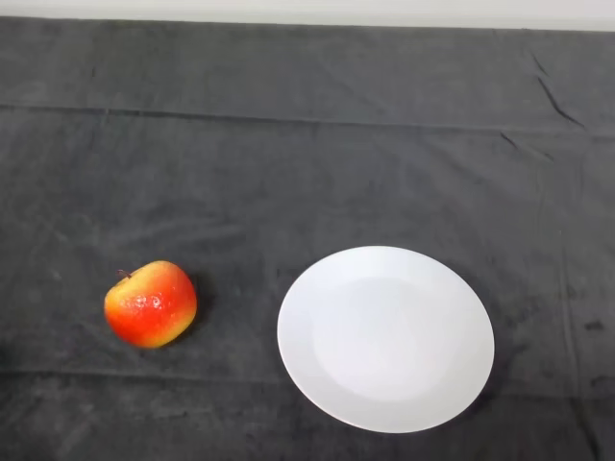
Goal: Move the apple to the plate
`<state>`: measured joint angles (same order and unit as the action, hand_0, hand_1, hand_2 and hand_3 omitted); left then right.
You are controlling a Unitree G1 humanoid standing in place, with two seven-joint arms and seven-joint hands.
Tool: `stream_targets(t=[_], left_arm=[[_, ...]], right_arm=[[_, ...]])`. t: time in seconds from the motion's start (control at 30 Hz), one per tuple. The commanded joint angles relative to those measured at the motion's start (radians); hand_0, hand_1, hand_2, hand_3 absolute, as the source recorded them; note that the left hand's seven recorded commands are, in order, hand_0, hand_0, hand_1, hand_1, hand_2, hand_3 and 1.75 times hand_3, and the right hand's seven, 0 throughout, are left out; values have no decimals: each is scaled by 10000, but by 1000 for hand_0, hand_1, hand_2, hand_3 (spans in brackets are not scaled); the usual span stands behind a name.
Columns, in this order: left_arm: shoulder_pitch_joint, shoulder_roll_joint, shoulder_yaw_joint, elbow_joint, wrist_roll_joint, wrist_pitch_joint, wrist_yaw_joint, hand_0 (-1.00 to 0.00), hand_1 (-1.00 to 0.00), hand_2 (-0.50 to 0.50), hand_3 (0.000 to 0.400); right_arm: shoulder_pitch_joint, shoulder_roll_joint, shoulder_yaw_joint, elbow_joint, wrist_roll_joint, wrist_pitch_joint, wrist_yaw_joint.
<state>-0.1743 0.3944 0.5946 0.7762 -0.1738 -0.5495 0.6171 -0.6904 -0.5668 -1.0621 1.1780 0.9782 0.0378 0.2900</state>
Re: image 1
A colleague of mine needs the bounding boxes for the red yellow apple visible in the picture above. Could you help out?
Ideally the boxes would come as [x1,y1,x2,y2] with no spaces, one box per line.
[103,260,199,350]

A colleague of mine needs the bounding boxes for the white round plate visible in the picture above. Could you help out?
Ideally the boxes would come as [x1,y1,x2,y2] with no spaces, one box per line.
[276,245,496,435]

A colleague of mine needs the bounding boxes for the black cloth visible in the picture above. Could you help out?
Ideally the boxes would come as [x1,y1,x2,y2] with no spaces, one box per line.
[0,15,615,461]

